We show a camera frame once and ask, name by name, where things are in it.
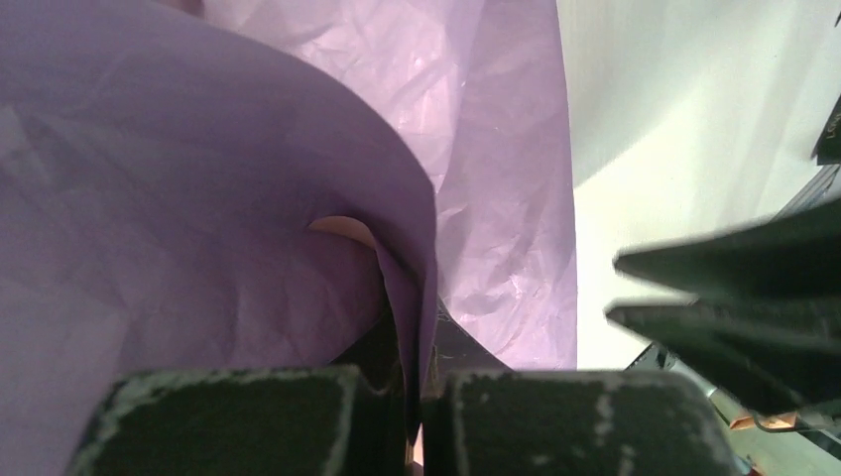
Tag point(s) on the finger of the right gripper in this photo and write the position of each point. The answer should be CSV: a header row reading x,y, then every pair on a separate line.
x,y
797,256
772,357

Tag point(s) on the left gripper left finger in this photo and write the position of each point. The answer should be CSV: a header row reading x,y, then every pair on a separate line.
x,y
343,419

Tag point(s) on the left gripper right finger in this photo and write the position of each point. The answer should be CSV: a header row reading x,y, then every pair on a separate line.
x,y
486,419

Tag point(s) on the pink purple wrapping paper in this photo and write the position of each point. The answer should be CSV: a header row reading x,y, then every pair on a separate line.
x,y
244,184

